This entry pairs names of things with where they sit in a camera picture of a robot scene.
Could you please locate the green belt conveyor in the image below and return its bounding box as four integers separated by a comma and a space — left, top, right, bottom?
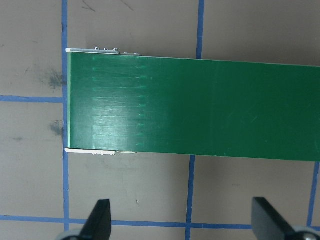
64, 46, 320, 162

